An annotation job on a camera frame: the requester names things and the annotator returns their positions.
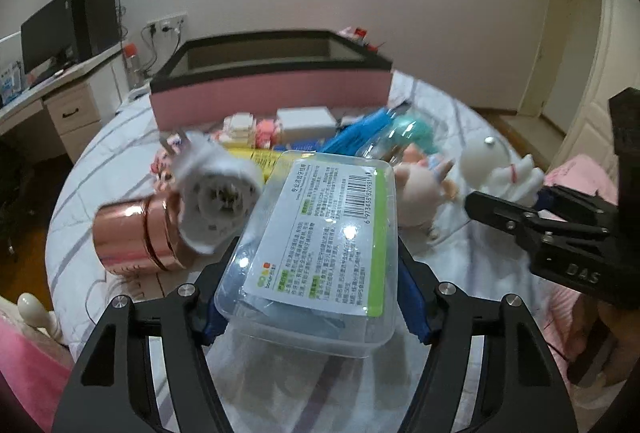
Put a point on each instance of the black speaker tower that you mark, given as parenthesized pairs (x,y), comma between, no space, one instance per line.
(96,27)

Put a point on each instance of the blue long package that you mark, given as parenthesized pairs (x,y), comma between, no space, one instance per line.
(350,140)

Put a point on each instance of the white desk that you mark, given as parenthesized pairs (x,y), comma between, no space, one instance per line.
(63,113)

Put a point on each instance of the clear plastic labelled box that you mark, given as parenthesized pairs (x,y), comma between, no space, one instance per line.
(316,266)

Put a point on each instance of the striped white bed quilt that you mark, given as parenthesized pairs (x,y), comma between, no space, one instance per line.
(267,387)

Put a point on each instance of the white plush toy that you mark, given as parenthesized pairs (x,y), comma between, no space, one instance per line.
(487,166)

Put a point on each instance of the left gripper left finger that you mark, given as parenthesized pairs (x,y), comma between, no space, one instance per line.
(111,388)

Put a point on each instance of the pink pillow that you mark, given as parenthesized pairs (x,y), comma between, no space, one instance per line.
(35,378)

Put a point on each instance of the white small box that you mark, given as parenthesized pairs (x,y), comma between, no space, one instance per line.
(312,123)

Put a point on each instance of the white plug adapter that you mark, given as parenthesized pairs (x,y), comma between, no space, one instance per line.
(217,190)

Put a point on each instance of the black computer monitor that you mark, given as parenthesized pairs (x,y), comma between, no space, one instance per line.
(48,34)

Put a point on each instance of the rose gold metal tin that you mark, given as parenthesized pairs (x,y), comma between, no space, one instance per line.
(141,236)

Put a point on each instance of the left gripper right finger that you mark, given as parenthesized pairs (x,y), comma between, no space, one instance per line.
(520,388)

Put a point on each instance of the pink black storage box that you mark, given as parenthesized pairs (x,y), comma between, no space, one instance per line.
(262,72)

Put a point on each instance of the yellow tube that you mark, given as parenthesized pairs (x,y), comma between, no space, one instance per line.
(265,159)

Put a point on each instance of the teal lidded clear dome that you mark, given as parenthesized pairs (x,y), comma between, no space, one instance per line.
(390,143)

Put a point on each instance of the white wall socket strip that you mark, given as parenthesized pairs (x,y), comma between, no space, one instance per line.
(176,23)

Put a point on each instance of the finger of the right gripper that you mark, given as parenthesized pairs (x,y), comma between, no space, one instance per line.
(575,206)
(503,215)

